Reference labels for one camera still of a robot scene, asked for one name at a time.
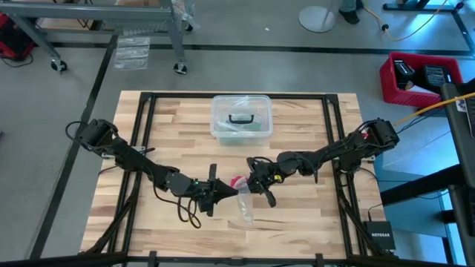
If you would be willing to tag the grey round stand base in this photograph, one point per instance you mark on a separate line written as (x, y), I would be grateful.
(311, 18)

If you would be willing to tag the black floor stand frame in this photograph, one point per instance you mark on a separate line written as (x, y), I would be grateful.
(408, 6)

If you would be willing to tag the clear plastic bin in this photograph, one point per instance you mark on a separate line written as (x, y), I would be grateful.
(241, 111)

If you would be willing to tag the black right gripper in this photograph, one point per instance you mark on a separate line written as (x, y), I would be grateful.
(265, 176)

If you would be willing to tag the black ribbed device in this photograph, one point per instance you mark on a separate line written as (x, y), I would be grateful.
(434, 76)

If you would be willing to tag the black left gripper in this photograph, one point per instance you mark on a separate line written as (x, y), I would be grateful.
(208, 191)

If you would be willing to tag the red tool case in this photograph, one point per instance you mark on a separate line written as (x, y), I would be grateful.
(11, 44)

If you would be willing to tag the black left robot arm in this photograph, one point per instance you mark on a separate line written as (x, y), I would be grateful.
(130, 157)

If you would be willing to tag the red plastic crate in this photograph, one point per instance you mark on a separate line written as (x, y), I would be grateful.
(404, 99)

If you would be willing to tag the cardboard box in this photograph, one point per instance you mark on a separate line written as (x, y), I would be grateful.
(137, 2)

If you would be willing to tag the black Netgear network switch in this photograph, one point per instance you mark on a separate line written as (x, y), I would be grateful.
(379, 235)

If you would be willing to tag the clear zip bag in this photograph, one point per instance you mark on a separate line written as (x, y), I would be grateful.
(245, 207)

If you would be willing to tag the grey metal cart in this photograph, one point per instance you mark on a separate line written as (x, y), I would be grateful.
(92, 15)

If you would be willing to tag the person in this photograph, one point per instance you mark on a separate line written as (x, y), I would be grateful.
(349, 15)

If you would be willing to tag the black aluminium table frame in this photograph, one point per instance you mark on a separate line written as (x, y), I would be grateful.
(297, 96)

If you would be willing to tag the red elastic bandage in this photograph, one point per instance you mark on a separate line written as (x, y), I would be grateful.
(237, 181)

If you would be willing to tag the black boxy device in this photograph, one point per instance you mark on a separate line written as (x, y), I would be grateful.
(402, 70)

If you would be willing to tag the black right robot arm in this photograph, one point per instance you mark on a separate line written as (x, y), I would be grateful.
(334, 152)

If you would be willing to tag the clear plastic lidded container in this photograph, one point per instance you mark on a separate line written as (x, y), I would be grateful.
(241, 126)

